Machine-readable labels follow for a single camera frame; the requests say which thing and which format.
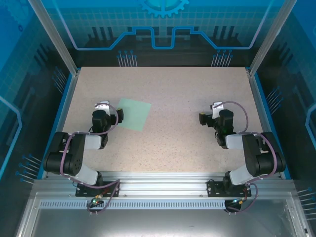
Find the aluminium mounting rail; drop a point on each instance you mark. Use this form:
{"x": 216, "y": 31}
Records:
{"x": 163, "y": 185}

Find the aluminium side rail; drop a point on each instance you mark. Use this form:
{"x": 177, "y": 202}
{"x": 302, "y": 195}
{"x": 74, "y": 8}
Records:
{"x": 67, "y": 98}
{"x": 258, "y": 98}

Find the grey metal tray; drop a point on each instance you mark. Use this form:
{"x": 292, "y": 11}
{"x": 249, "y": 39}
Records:
{"x": 158, "y": 222}

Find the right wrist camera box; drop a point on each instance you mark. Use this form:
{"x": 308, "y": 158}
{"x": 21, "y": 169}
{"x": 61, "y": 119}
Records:
{"x": 217, "y": 106}

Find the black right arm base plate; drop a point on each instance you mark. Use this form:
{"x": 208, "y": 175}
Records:
{"x": 213, "y": 188}

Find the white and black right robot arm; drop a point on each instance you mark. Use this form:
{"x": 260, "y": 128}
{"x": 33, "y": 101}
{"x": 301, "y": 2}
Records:
{"x": 254, "y": 153}

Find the light green paper sheet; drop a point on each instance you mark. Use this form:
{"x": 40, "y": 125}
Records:
{"x": 134, "y": 114}

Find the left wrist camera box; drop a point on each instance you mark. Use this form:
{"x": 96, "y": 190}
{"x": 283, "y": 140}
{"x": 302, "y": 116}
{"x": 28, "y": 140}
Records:
{"x": 103, "y": 106}

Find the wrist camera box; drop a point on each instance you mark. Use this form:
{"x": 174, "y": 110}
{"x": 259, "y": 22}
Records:
{"x": 217, "y": 106}
{"x": 103, "y": 106}

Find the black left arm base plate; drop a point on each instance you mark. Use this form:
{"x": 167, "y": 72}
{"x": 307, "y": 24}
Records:
{"x": 81, "y": 190}

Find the aluminium corner post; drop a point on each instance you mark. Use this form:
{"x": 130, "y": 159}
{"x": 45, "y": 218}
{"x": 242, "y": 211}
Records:
{"x": 56, "y": 42}
{"x": 269, "y": 37}

